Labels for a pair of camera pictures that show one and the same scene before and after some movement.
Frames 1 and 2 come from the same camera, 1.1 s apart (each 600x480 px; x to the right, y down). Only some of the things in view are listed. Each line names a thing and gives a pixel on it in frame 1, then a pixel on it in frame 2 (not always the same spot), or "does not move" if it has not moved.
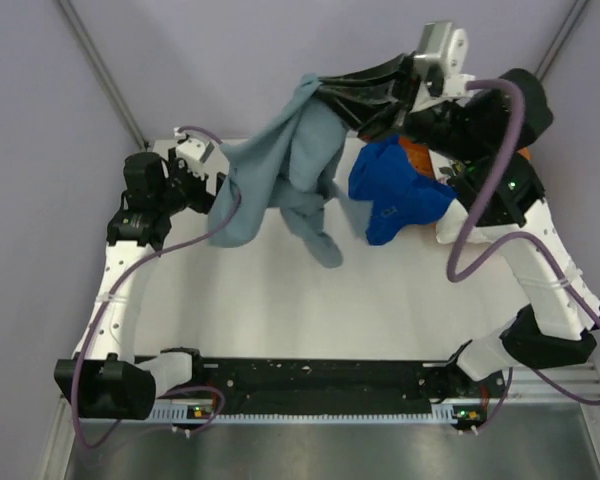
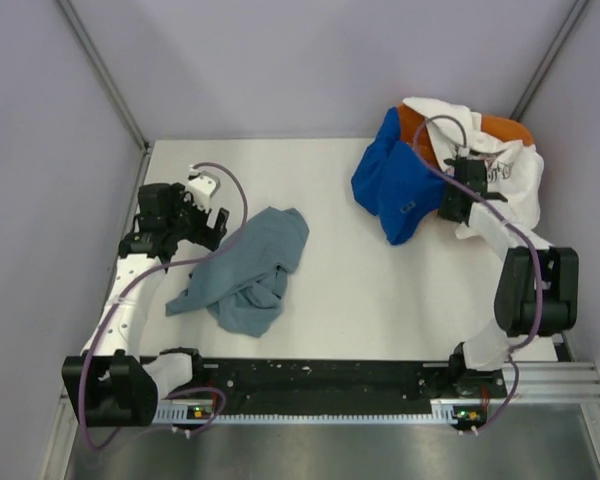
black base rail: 326,387 does not move
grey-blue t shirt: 291,163 -> 242,287
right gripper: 370,118 -> 443,209
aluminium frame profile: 528,385 does not move
